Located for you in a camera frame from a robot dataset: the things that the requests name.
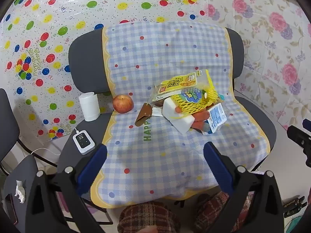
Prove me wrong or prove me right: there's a yellow foam net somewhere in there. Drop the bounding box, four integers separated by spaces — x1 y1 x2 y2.
174 69 223 119

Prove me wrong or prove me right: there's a white cable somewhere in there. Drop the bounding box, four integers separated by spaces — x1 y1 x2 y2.
30 127 80 156

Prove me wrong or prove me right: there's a blue white milk carton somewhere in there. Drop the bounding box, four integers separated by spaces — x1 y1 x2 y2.
202 102 227 135

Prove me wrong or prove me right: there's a white cardboard box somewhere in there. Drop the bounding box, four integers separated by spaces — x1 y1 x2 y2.
162 97 196 134

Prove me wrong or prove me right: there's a brown wrapper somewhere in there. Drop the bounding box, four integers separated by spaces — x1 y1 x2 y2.
135 103 153 127

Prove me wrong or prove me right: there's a red apple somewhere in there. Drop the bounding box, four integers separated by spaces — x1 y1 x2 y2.
112 95 134 114

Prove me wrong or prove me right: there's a black bottle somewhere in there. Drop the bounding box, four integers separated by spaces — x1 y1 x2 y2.
283 196 305 209
285 204 308 218

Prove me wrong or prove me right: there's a white tissue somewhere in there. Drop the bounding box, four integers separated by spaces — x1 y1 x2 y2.
13 180 27 204

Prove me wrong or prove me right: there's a person's left leg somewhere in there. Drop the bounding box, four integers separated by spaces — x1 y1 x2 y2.
118 201 181 233

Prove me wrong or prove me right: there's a green blue snack packet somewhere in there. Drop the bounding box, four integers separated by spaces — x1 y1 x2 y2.
178 89 207 105

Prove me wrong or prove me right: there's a white portable device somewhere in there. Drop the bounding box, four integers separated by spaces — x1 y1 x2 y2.
73 130 96 155

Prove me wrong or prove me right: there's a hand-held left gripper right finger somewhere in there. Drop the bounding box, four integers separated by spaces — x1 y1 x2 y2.
204 141 285 233

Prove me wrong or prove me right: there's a yellow snack packet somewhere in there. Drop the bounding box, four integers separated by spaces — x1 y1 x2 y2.
151 71 198 102

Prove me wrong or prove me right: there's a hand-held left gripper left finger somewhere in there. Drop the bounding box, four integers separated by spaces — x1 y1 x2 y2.
25 143 107 233

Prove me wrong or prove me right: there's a grey side chair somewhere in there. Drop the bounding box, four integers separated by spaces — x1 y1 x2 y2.
0 89 59 226

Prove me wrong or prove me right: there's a floral print plastic sheet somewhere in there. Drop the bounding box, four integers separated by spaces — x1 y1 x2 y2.
206 0 311 131

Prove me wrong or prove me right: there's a balloon print plastic sheet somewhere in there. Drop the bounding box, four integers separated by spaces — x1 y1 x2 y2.
0 0 209 141

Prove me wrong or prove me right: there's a white cylindrical container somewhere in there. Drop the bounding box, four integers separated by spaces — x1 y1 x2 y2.
78 92 100 122

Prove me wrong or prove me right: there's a blue checkered blanket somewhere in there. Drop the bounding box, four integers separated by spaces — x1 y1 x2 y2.
91 21 271 209

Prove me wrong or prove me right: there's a grey office chair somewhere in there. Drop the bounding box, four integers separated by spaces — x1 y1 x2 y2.
57 27 277 225

